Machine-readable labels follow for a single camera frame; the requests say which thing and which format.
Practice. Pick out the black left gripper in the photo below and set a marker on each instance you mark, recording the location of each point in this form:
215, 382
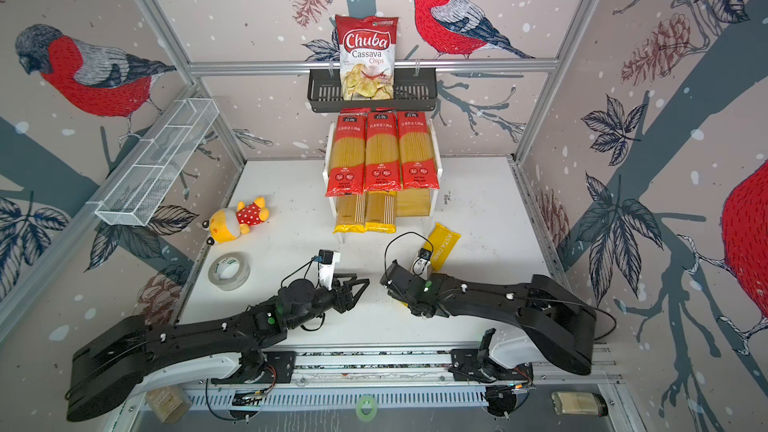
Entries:
342, 304

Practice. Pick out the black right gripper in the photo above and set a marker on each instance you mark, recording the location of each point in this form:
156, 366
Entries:
392, 295

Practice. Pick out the yellow spaghetti bag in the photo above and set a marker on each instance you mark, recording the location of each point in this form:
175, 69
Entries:
440, 243
380, 212
350, 214

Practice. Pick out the red spaghetti bag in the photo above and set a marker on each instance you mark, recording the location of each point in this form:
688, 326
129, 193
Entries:
347, 155
417, 156
382, 163

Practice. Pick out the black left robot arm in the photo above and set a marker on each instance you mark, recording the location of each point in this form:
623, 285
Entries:
133, 357

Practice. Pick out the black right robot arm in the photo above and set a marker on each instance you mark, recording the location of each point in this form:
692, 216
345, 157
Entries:
494, 333

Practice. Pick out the wooden two-tier shelf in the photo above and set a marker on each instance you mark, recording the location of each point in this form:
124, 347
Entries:
410, 203

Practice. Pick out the clear tape roll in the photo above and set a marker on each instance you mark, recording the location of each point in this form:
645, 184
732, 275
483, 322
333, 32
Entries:
229, 272

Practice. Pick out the yellow plush toy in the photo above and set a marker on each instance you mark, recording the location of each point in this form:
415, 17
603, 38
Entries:
229, 224

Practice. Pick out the glass jar left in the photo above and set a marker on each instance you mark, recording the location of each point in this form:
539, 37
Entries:
169, 403

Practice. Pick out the glass jar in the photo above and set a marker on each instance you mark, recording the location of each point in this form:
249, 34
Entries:
169, 403
579, 403

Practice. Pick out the glass jar right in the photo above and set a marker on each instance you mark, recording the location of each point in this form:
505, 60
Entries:
579, 403

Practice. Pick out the Chuba cassava chips bag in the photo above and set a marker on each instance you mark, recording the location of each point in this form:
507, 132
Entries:
367, 49

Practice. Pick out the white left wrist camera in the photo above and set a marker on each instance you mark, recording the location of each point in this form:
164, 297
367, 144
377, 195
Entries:
326, 263

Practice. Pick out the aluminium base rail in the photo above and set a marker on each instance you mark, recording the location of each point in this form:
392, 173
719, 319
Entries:
369, 379

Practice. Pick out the black hanging wire basket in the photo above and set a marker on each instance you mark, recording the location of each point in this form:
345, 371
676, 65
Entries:
414, 90

